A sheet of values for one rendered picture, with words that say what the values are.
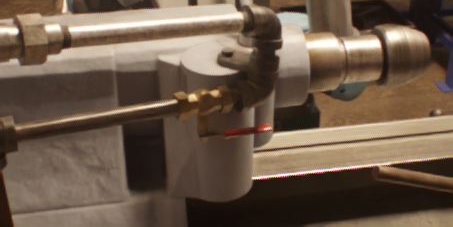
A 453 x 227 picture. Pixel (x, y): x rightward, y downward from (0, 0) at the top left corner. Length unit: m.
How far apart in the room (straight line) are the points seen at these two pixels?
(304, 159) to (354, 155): 0.09
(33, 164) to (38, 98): 0.08
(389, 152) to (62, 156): 0.61
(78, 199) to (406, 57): 0.46
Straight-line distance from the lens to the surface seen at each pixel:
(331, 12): 1.70
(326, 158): 1.19
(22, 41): 0.61
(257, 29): 0.71
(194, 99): 0.72
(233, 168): 0.81
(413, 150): 1.24
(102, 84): 0.81
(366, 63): 0.93
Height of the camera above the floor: 1.50
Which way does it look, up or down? 29 degrees down
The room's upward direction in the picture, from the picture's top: straight up
